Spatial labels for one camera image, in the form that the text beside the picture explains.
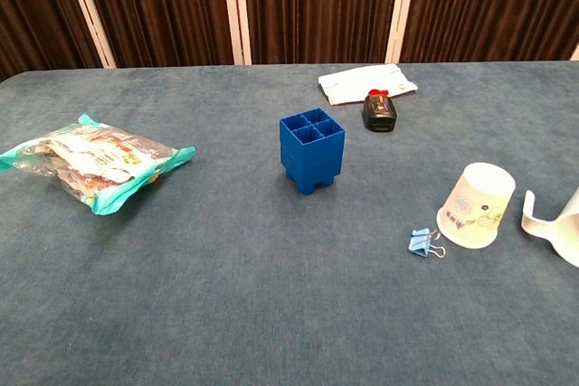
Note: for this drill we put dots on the white paper cup floral print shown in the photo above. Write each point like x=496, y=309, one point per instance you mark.
x=477, y=209

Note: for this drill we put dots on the small blue binder clip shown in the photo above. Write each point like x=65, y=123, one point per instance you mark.
x=420, y=245

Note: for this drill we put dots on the blue plastic grid block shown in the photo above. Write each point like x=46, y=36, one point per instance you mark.
x=312, y=155

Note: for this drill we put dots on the black small electronic device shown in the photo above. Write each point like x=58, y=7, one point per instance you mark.
x=380, y=114

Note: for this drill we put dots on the white folded cloth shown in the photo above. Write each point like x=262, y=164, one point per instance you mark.
x=362, y=83

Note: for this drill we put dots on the brown pleated curtain panel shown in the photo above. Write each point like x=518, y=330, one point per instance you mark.
x=158, y=6
x=493, y=6
x=31, y=11
x=316, y=6

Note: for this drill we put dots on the snack bag with teal edges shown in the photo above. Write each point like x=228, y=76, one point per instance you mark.
x=104, y=155

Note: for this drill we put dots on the white screen frame post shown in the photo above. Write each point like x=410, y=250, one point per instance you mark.
x=88, y=11
x=236, y=11
x=401, y=6

